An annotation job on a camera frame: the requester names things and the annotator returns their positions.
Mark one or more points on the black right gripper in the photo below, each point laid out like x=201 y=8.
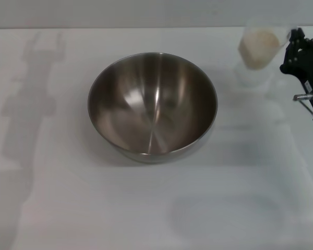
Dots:
x=307 y=65

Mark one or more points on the beige rice grains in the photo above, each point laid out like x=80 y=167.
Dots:
x=259 y=49

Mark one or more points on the clear plastic measuring cup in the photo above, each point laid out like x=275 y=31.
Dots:
x=250 y=60

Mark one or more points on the stainless steel mixing bowl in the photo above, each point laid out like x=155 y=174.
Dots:
x=152 y=104

